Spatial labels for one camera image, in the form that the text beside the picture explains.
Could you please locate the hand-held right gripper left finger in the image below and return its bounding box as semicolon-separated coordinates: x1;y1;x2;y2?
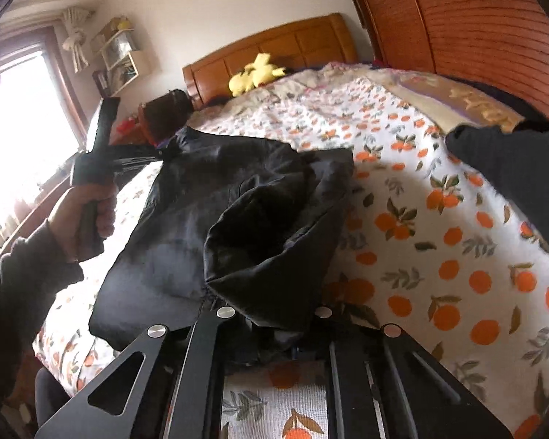
34;305;236;439

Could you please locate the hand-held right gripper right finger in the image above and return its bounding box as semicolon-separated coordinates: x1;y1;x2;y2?
313;306;515;439

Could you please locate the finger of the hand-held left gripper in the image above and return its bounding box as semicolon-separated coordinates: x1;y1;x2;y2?
112;156;163;170
112;144;168;158

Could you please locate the black jacket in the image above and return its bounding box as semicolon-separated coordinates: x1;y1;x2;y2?
89;125;355;367

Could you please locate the person's left forearm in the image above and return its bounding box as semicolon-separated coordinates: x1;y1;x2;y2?
0;222;85;403

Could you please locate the person's left hand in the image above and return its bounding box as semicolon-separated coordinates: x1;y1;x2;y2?
47;183;118;263

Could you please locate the black backpack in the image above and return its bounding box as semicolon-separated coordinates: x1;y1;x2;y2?
144;89;194;145

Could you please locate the wooden framed window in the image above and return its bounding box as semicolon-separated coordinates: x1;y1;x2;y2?
0;27;92;248

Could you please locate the tied white curtain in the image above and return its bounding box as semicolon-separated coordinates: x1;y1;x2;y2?
61;7;97;74

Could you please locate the yellow plush toy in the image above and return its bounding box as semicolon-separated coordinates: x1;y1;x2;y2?
229;53;287;98

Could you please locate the bed with orange-print sheet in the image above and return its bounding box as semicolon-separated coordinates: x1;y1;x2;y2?
34;71;549;439

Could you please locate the wooden headboard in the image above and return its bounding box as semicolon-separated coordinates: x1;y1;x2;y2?
182;13;360;110

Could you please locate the black garment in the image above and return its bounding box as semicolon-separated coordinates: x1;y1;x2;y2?
446;121;549;257

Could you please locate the floral quilt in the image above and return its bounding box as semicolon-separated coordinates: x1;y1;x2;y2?
297;61;527;133

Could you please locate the wooden louvred wardrobe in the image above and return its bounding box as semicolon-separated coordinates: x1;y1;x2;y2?
336;0;549;124

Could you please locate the white wall shelf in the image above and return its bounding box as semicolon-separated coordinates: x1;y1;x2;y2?
90;17;154;92

